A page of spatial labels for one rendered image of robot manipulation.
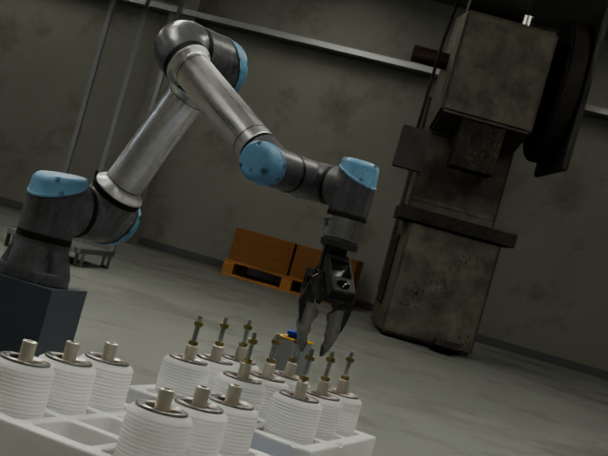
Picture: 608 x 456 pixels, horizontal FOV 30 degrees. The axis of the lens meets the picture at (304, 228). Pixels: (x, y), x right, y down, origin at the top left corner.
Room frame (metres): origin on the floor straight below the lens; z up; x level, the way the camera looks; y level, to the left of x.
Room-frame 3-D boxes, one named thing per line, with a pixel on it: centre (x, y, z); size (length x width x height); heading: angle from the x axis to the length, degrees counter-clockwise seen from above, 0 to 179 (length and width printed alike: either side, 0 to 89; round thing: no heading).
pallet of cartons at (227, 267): (11.22, -0.02, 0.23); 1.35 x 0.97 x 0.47; 77
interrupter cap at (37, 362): (1.67, 0.34, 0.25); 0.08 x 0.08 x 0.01
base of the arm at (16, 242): (2.37, 0.52, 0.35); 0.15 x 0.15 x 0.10
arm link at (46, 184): (2.38, 0.51, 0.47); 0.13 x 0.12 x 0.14; 143
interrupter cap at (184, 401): (1.69, 0.08, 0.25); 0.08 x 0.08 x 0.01
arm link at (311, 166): (2.14, 0.02, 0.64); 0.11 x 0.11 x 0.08; 53
